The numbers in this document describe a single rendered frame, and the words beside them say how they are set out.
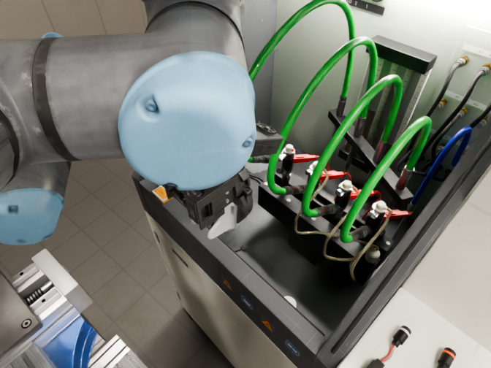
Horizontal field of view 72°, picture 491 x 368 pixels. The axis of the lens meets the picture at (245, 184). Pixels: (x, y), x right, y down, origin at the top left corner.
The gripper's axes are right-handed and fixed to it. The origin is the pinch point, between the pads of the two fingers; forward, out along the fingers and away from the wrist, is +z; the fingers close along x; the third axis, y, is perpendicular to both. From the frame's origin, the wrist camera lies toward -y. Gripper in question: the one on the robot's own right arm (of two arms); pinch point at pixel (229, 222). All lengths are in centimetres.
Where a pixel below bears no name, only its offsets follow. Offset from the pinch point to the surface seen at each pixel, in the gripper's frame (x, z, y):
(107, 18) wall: -267, 71, -98
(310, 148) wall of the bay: -24, 36, -57
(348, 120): 4.2, -9.9, -21.6
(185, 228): -21.3, 26.7, -3.1
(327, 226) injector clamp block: 3.7, 23.5, -26.3
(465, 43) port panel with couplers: 7, -11, -57
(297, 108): -3.7, -9.6, -18.8
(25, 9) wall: -260, 47, -41
